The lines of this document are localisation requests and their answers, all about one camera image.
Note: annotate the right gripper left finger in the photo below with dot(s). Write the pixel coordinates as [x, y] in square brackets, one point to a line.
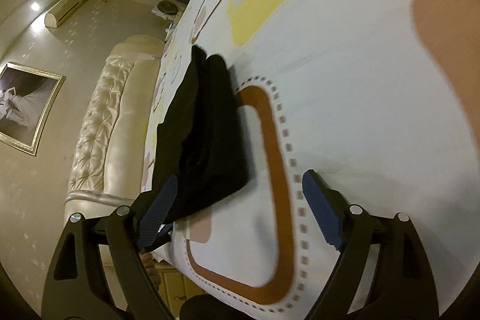
[76, 285]

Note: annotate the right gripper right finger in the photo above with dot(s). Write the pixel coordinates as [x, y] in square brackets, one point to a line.
[403, 284]

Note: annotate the patterned white bed sheet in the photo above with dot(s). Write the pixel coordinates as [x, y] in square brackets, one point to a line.
[379, 97]

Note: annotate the white wall air conditioner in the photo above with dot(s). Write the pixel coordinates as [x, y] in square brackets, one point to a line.
[60, 11]

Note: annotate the black pants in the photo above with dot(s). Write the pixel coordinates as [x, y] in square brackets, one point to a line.
[200, 139]

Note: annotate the gold framed wall picture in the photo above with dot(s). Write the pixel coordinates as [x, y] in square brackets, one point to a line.
[27, 95]

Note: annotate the cream tufted leather headboard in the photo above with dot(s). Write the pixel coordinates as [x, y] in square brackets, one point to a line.
[108, 160]

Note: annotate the person left hand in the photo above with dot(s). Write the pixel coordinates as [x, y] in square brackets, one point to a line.
[148, 263]

